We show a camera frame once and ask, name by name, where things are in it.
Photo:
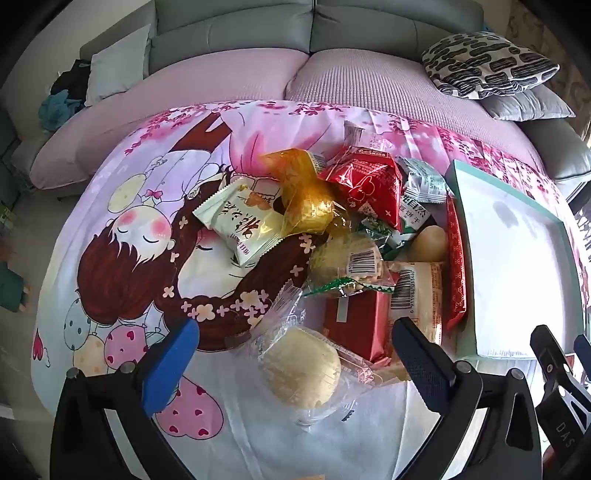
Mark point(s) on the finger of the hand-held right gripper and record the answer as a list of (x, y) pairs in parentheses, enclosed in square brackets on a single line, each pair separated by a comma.
[(584, 347), (549, 355)]

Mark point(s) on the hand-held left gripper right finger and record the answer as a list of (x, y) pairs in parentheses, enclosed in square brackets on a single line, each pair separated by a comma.
[(418, 360)]

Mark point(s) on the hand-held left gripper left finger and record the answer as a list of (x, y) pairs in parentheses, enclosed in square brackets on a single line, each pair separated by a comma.
[(170, 364)]

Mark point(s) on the plain red snack packet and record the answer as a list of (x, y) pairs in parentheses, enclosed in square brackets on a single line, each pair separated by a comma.
[(355, 323)]

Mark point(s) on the cream orange packet with barcode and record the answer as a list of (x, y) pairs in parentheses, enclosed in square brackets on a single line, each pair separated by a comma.
[(420, 286)]

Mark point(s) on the long red gold patterned packet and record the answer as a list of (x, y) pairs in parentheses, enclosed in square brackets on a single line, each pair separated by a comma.
[(457, 267)]

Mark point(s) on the white box with teal rim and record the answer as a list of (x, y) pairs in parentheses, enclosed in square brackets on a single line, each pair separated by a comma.
[(512, 258)]

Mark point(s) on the clear packet with round pastry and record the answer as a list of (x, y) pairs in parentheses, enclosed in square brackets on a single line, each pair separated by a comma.
[(300, 364)]

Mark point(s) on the green-edged packet with yellow pastry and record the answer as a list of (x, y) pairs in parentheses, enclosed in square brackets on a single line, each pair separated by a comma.
[(337, 258)]

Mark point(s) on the green and white biscuit packet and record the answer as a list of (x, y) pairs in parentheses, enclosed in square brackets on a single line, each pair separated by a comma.
[(413, 214)]

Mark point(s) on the red crinkly snack packet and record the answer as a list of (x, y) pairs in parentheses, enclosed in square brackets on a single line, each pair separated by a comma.
[(369, 184)]

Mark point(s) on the orange translucent pastry packet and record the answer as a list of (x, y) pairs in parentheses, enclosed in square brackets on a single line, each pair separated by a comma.
[(304, 203)]

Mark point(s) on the small round pale pastry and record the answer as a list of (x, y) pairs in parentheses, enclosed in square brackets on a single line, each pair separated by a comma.
[(429, 242)]

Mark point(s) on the dark green snack packet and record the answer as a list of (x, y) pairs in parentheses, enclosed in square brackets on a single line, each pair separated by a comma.
[(378, 230)]

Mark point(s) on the cream snack packet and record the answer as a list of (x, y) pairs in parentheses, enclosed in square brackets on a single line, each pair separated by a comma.
[(240, 221)]

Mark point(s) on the dark teal cloth bundle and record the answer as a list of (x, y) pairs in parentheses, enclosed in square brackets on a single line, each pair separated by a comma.
[(11, 286)]

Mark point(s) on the pale green snack packet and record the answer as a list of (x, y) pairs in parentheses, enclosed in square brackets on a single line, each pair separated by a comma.
[(425, 182)]

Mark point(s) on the printed cartoon blanket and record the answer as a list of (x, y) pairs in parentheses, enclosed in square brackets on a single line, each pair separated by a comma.
[(115, 184)]

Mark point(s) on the small white barcode packet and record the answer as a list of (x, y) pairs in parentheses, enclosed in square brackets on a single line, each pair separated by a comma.
[(318, 161)]

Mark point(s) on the pink and white packet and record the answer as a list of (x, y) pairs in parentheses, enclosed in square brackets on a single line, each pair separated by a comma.
[(364, 138)]

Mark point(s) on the dark cabinet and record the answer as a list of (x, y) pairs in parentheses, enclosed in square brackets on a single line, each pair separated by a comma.
[(9, 157)]

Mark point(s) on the beige patterned curtain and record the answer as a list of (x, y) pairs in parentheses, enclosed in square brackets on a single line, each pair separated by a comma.
[(568, 78)]

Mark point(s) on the pink sofa cover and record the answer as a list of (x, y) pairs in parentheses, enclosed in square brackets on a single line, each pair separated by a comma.
[(369, 87)]

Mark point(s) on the black and white patterned pillow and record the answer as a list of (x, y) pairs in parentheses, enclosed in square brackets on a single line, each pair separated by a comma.
[(485, 64)]

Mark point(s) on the dark clothes pile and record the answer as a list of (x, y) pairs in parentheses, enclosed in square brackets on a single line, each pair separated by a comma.
[(74, 81)]

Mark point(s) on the pale grey pillow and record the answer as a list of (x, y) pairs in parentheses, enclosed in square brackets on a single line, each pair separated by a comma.
[(120, 64)]

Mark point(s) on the grey-green sofa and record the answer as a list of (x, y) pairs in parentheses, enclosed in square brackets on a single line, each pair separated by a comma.
[(231, 37)]

